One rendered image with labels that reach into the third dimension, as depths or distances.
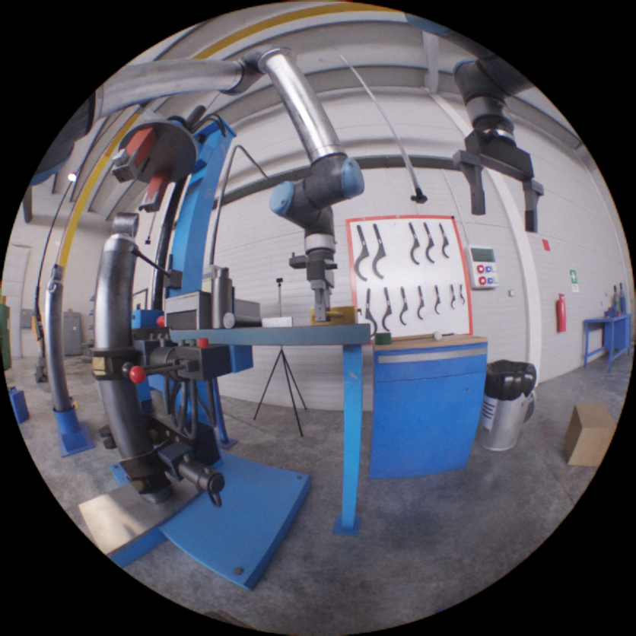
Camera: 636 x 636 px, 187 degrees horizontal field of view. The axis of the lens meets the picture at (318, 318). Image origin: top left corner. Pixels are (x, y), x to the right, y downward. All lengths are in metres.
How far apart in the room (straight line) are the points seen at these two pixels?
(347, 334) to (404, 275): 1.93
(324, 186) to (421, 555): 1.40
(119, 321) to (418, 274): 2.54
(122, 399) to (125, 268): 0.56
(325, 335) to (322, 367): 1.93
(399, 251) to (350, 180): 2.03
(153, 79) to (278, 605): 1.54
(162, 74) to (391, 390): 1.47
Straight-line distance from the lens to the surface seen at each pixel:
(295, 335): 0.47
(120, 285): 1.00
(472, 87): 0.48
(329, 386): 2.42
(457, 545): 1.25
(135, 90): 0.54
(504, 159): 0.40
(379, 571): 1.12
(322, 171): 0.45
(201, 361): 0.51
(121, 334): 0.98
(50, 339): 2.26
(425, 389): 1.17
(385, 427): 1.23
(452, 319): 2.44
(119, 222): 1.14
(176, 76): 0.59
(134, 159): 1.18
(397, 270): 2.33
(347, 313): 0.64
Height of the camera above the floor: 1.06
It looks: 3 degrees up
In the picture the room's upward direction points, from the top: 2 degrees counter-clockwise
